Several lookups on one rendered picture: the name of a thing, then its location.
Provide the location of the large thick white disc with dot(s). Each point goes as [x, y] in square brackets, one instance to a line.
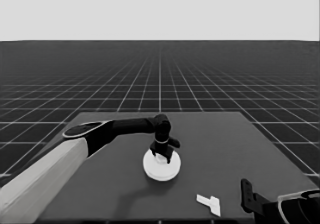
[160, 172]

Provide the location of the small white T-shaped piece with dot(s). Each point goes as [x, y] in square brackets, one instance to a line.
[215, 205]

